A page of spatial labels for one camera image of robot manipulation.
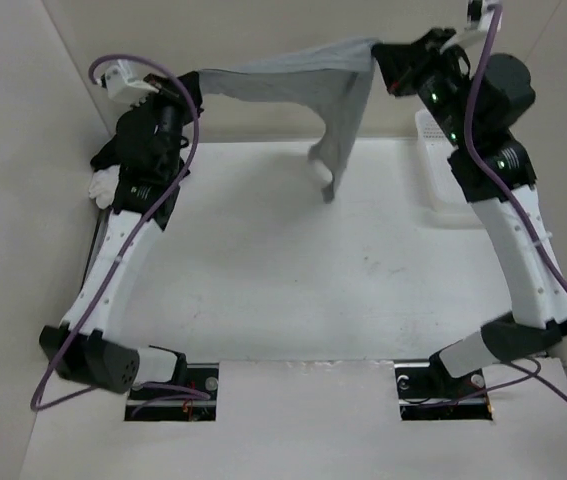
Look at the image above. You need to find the white plastic basket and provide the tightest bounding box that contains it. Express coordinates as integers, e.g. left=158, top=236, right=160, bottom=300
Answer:
left=414, top=109, right=482, bottom=229

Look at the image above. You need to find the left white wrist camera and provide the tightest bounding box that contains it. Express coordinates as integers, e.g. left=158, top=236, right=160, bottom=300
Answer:
left=99, top=59, right=158, bottom=105

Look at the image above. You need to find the grey tank top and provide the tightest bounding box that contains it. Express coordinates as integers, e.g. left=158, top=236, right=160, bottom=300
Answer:
left=199, top=37, right=378, bottom=203

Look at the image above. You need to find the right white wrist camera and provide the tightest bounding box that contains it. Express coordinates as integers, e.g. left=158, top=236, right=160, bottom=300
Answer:
left=439, top=0, right=502, bottom=53

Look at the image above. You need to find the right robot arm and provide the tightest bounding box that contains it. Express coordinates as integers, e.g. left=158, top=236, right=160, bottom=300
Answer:
left=371, top=28, right=567, bottom=396

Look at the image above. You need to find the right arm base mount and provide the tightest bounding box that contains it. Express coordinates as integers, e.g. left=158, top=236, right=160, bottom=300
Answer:
left=395, top=365, right=492, bottom=421

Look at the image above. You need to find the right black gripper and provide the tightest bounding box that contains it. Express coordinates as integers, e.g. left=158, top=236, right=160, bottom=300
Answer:
left=370, top=34, right=473, bottom=151

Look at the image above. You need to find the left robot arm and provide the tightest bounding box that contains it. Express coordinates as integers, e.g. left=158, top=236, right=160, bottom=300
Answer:
left=39, top=71, right=203, bottom=399

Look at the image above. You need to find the white folded tank top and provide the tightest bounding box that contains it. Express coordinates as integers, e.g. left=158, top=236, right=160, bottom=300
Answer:
left=88, top=165, right=120, bottom=210

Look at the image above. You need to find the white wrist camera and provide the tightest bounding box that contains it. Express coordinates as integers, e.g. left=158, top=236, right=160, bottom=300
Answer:
left=439, top=0, right=502, bottom=53
left=99, top=59, right=158, bottom=105

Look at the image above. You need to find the black folded tank top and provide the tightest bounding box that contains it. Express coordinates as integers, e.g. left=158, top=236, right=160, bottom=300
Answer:
left=90, top=135, right=128, bottom=173

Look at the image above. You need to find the left aluminium table rail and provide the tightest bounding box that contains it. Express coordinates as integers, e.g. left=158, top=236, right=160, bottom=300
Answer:
left=62, top=209, right=113, bottom=362

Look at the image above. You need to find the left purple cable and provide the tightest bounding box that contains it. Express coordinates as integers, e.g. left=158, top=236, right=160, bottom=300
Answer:
left=30, top=53, right=212, bottom=412

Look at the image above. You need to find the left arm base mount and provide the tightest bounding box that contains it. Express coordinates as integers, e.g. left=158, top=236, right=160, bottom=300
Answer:
left=124, top=363, right=220, bottom=423

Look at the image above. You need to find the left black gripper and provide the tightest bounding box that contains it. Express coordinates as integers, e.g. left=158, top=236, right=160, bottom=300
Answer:
left=130, top=75, right=204, bottom=181

